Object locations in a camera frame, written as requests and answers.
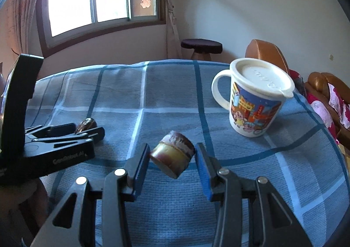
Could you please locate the white cartoon mug with lid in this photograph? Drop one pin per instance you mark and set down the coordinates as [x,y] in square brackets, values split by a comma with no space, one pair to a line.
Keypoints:
[258,90]

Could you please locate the brown leather chair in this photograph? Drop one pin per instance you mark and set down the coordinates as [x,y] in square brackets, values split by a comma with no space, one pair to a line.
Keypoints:
[263,50]

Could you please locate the left hand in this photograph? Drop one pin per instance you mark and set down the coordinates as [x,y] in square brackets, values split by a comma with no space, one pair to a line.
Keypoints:
[23,212]

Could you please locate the dark round stool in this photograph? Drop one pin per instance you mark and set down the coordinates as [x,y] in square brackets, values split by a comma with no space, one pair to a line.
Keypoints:
[202,48]

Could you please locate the window with brown frame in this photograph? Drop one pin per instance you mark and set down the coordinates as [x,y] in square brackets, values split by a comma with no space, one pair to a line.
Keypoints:
[64,23]

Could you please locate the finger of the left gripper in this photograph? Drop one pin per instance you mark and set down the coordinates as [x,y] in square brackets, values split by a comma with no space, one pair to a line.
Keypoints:
[50,144]
[50,131]

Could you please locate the pink curtain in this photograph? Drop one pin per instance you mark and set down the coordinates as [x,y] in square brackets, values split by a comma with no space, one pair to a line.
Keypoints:
[19,18]
[174,50]

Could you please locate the pink left curtain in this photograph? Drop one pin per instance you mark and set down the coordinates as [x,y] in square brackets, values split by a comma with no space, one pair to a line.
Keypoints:
[19,18]

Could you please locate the brown leather sofa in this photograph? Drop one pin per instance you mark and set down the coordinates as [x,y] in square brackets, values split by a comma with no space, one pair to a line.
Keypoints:
[333,93]

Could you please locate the blue plaid tablecloth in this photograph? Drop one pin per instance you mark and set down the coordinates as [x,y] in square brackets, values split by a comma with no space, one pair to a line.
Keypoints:
[141,103]

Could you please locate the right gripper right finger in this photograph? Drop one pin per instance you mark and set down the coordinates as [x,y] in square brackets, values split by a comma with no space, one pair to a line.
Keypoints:
[271,221]

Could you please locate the dark water chestnut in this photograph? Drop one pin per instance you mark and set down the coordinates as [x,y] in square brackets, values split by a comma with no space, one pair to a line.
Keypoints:
[87,124]

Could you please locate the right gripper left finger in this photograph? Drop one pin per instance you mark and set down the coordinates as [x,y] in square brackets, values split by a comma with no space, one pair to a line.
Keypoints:
[73,221]

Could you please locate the pink right curtain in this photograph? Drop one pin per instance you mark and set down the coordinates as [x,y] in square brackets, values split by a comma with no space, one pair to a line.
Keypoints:
[174,50]

